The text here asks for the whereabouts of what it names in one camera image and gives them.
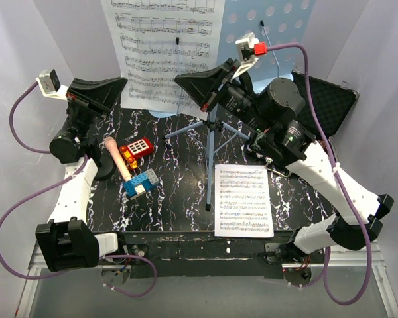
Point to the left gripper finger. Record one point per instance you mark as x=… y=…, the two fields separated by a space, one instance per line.
x=95 y=88
x=98 y=104

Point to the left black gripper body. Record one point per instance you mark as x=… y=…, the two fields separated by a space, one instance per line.
x=81 y=118

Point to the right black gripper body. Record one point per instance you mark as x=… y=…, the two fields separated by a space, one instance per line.
x=240 y=101

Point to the pink toy microphone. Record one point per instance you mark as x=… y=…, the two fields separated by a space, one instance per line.
x=111 y=146

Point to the black poker chip case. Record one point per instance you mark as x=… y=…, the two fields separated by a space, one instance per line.
x=331 y=104

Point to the sheet music page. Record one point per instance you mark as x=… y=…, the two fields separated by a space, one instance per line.
x=242 y=202
x=157 y=40

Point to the blue music stand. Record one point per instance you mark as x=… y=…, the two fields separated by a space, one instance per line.
x=282 y=147

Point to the black microphone stand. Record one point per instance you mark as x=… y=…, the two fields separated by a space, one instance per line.
x=106 y=167

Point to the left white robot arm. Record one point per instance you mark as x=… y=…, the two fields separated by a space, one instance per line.
x=65 y=239

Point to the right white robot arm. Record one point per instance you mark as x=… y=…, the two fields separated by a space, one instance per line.
x=358 y=211

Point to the blue grey brick toy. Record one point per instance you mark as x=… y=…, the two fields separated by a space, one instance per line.
x=141 y=184

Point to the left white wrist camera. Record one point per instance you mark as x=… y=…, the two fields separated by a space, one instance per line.
x=50 y=85

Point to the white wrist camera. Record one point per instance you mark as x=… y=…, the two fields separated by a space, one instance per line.
x=50 y=85
x=250 y=49

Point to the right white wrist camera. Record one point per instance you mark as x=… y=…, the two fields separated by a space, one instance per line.
x=250 y=49

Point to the left aluminium rail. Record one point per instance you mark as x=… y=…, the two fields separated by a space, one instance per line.
x=37 y=259

